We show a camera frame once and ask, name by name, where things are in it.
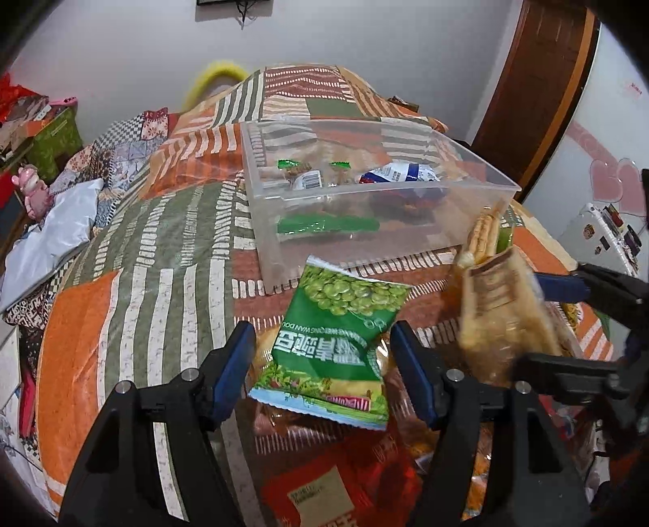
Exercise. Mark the small green-topped snack packet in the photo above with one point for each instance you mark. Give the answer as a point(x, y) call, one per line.
point(294, 171)
point(340, 170)

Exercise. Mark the brown wooden door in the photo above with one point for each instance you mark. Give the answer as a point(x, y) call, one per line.
point(537, 91)

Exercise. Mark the white pillow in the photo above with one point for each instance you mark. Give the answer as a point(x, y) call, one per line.
point(50, 238)

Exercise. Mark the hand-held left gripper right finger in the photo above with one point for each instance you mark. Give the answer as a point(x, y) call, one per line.
point(411, 377)

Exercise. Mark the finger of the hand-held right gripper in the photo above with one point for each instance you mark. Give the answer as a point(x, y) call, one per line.
point(560, 287)
point(568, 377)

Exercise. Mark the red plastic bag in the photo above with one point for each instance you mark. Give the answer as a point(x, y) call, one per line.
point(11, 94)

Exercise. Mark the pink heart wall sticker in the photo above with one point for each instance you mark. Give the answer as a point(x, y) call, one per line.
point(616, 185)

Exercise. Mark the green pea snack packet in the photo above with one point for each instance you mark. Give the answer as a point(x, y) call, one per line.
point(329, 324)

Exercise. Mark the brown biscuit stick packet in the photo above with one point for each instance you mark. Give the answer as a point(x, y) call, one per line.
point(502, 304)

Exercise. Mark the blue and white snack packet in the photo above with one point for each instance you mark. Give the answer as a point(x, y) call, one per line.
point(400, 172)

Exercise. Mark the small black wall monitor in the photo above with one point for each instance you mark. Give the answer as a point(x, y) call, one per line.
point(228, 2)

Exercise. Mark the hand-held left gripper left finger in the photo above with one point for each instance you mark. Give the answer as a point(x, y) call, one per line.
point(234, 377)

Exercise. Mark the white appliance with magnets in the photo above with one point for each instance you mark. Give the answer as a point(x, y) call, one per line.
point(598, 233)

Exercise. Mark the red packet with beige label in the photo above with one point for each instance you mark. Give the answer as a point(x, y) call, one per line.
point(329, 461)

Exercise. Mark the pink plush toy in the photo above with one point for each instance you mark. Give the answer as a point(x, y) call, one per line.
point(33, 190)

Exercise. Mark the checkered floral quilt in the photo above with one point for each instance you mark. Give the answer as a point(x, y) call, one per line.
point(127, 147)

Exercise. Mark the patchwork striped blanket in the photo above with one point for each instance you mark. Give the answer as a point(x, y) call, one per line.
point(167, 243)

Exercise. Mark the orange snack packet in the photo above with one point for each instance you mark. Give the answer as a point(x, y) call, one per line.
point(456, 486)

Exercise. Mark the green fabric storage box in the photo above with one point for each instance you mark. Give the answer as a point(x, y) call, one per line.
point(56, 139)

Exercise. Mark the yellow foam tube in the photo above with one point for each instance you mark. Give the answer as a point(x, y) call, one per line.
point(213, 76)

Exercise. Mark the clear plastic storage box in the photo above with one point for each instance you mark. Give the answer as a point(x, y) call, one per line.
point(263, 202)

